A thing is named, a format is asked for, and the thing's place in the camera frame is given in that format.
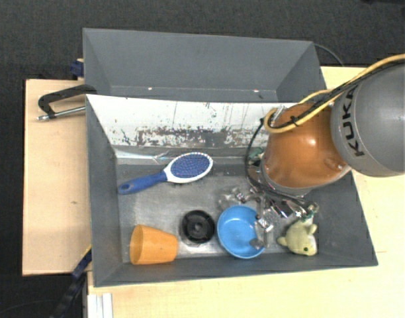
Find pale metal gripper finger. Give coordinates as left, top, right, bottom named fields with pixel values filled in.
left=249, top=231, right=270, bottom=250
left=255, top=217, right=275, bottom=234

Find blue plastic bowl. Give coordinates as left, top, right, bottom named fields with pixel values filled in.
left=216, top=205, right=267, bottom=260

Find pale green toy animal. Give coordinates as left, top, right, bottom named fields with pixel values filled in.
left=276, top=218, right=320, bottom=257

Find clear glass thing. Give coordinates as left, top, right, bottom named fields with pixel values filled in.
left=218, top=186, right=256, bottom=212

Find black round disc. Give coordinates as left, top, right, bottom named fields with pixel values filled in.
left=181, top=209, right=217, bottom=244

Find blue and white hairbrush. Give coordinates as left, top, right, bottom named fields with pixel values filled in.
left=117, top=151, right=214, bottom=196

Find orange plastic cup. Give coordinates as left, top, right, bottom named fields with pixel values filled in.
left=128, top=224, right=179, bottom=266

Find grey metal bin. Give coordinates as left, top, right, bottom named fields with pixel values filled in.
left=81, top=27, right=379, bottom=288

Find pale wood board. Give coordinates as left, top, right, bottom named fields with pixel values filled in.
left=22, top=78, right=93, bottom=276

